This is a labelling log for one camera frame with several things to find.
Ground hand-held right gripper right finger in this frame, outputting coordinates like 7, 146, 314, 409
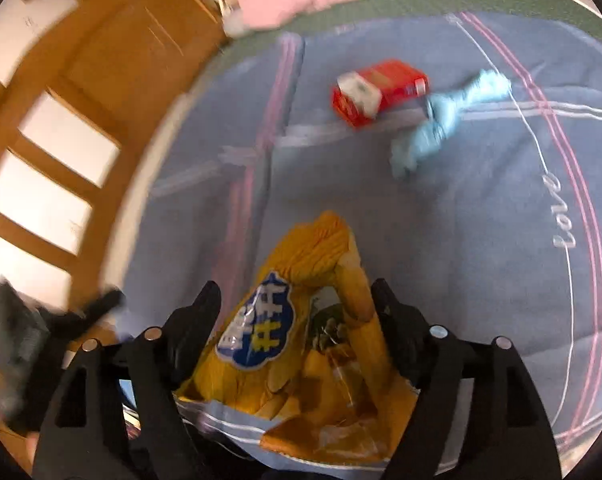
371, 278, 554, 480

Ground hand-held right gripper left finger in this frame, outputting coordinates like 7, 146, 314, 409
31, 280, 223, 480

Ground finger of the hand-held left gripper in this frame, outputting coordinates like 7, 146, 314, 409
63, 287, 126, 333

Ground blue face mask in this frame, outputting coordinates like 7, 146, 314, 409
390, 69, 513, 181

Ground red cardboard box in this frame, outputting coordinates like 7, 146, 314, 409
331, 59, 430, 130

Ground yellow snack bag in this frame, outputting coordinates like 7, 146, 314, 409
173, 210, 423, 467

